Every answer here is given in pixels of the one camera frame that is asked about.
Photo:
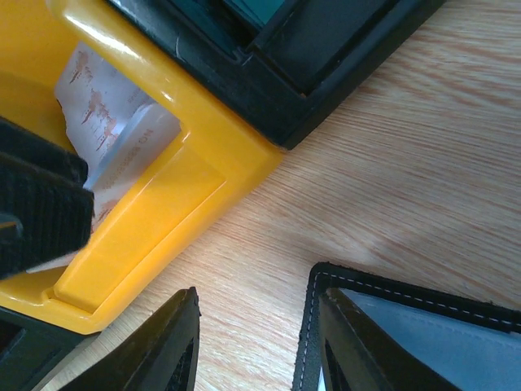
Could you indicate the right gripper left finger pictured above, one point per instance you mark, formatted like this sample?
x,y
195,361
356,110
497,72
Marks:
x,y
162,354

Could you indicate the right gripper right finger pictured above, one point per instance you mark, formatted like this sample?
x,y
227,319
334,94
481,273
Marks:
x,y
357,354

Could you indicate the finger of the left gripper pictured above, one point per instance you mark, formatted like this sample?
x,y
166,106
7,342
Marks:
x,y
46,213

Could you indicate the black leather card holder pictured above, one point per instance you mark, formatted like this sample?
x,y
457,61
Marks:
x,y
475,345

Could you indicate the white pink card stack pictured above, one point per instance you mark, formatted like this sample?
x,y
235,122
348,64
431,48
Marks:
x,y
114,126

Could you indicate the black bin with red cards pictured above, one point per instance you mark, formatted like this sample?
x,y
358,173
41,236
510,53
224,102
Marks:
x,y
33,351

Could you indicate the black bin with teal cards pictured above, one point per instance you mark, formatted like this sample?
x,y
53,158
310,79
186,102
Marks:
x,y
286,78

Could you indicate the teal card stack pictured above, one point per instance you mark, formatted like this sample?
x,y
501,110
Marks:
x,y
254,13

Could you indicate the yellow bin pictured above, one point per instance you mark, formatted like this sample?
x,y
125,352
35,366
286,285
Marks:
x,y
215,160

